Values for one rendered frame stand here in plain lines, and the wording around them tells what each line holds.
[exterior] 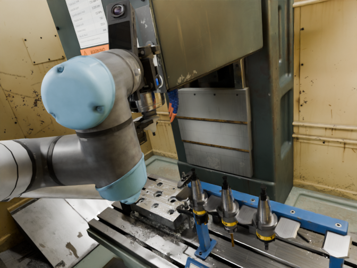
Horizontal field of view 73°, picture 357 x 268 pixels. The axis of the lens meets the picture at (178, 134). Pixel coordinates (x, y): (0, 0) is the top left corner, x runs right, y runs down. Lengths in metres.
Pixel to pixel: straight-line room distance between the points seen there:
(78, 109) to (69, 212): 1.60
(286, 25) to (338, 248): 1.12
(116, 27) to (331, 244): 0.65
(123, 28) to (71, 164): 0.24
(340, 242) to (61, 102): 0.65
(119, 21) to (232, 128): 0.98
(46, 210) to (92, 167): 1.58
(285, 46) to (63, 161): 1.33
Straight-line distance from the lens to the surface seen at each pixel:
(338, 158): 1.70
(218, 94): 1.29
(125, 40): 0.45
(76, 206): 1.88
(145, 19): 0.62
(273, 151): 1.36
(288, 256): 1.08
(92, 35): 0.79
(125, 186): 0.34
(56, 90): 0.28
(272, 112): 1.27
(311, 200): 1.83
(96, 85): 0.27
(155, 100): 0.93
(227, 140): 1.38
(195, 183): 0.77
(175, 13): 0.66
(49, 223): 1.84
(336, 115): 1.58
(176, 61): 0.64
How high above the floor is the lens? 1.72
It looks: 23 degrees down
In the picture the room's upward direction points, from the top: 11 degrees counter-clockwise
